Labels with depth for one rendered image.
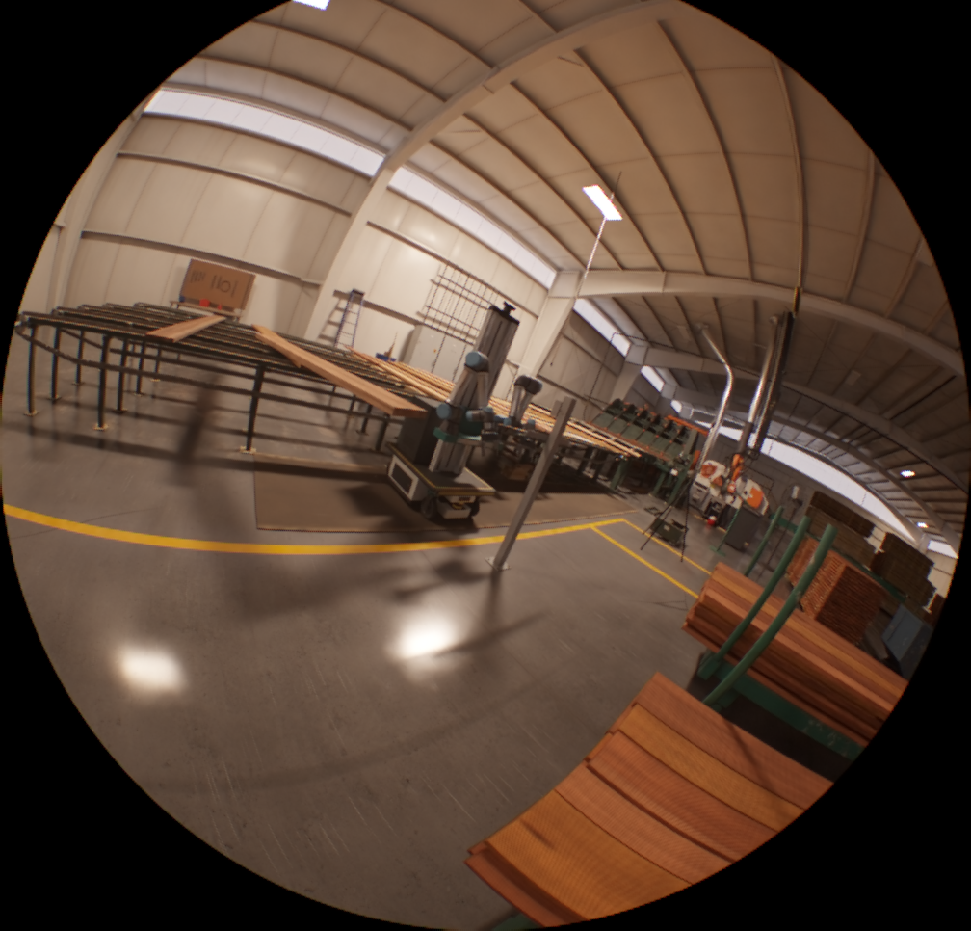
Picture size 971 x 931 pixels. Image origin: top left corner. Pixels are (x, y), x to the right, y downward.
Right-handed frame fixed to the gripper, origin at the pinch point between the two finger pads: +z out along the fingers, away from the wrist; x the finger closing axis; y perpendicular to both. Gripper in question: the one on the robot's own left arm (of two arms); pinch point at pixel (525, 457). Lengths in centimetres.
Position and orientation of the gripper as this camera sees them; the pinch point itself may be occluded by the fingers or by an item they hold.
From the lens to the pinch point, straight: 249.2
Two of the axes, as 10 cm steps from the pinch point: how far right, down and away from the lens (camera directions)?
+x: 7.1, 2.8, 6.5
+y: 6.8, -0.1, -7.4
